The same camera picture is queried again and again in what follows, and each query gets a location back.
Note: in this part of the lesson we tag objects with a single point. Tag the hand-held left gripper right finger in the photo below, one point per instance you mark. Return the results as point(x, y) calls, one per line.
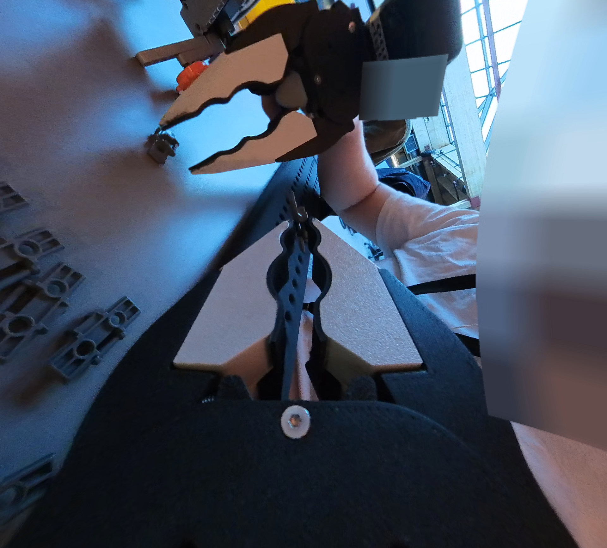
point(360, 311)

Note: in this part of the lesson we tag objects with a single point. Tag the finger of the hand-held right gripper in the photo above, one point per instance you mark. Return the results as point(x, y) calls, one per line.
point(237, 69)
point(275, 145)

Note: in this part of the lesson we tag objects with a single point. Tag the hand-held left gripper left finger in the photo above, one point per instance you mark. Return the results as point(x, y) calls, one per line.
point(227, 311)

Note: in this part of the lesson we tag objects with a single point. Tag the grey track link piece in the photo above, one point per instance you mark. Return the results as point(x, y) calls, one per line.
point(299, 218)
point(162, 147)

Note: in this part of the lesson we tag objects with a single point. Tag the person's left forearm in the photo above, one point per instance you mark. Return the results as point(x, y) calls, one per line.
point(569, 486)

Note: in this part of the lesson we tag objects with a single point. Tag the person's right forearm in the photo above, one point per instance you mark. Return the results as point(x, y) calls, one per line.
point(346, 168)

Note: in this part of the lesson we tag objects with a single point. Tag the grey desk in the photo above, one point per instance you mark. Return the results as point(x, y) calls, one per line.
point(95, 107)

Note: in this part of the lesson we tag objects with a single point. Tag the black perforated panel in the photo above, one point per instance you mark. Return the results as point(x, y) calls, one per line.
point(296, 182)

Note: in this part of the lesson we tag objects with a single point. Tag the yellow plastic bin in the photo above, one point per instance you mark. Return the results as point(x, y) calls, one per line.
point(270, 0)

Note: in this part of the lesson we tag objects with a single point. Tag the rows of grey track links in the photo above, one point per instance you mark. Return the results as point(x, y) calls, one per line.
point(90, 339)

